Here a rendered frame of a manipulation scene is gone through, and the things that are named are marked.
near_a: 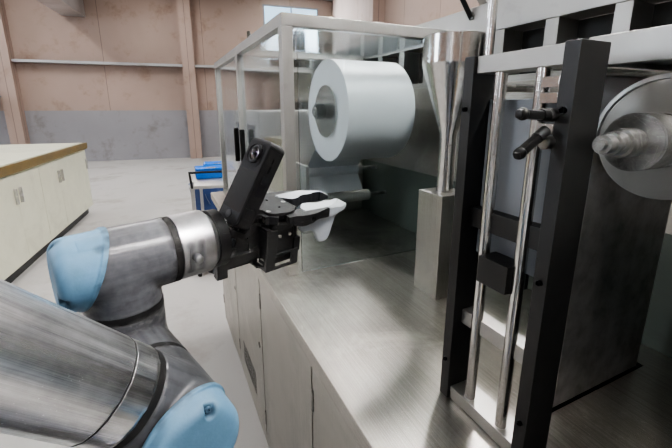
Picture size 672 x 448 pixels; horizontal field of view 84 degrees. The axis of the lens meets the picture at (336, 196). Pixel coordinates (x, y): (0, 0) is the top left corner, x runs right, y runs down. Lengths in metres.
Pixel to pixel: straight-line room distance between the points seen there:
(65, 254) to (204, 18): 11.09
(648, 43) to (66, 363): 0.60
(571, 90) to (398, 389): 0.53
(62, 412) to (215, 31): 11.18
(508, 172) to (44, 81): 11.64
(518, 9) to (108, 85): 10.88
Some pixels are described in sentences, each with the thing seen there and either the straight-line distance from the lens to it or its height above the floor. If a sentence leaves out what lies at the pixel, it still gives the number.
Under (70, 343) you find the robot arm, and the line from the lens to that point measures 0.30.
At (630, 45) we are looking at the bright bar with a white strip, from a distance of 0.57.
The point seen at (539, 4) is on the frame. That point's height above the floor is 1.61.
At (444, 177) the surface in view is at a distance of 0.94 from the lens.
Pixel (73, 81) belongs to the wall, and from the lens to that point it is 11.69.
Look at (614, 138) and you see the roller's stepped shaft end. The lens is 0.48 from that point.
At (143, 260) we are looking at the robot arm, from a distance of 0.42.
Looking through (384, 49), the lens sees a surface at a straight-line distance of 1.14.
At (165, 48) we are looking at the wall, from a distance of 11.35.
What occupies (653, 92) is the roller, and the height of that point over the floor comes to 1.39.
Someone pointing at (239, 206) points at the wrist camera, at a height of 1.26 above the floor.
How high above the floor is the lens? 1.37
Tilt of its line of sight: 13 degrees down
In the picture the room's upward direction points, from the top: straight up
